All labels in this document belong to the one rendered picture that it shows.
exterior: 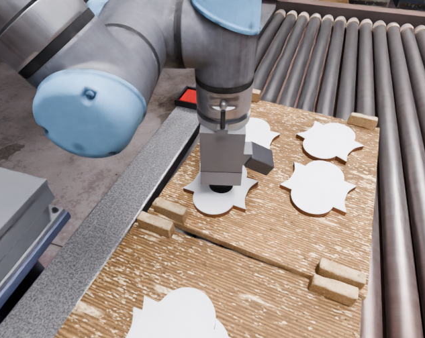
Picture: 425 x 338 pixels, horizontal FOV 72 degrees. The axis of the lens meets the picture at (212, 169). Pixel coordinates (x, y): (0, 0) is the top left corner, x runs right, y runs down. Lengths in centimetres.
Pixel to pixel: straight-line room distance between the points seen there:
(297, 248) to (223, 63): 29
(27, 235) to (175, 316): 32
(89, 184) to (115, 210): 139
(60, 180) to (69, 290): 158
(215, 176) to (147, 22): 23
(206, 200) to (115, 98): 31
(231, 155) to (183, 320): 22
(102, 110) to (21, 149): 220
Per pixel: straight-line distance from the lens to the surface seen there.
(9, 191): 60
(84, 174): 202
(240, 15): 33
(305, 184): 55
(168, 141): 67
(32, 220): 59
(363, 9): 148
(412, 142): 79
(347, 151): 64
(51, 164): 218
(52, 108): 24
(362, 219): 55
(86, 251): 52
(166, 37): 34
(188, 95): 79
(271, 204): 52
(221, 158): 42
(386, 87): 97
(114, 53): 25
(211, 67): 35
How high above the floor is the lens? 134
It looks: 45 degrees down
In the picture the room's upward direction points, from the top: straight up
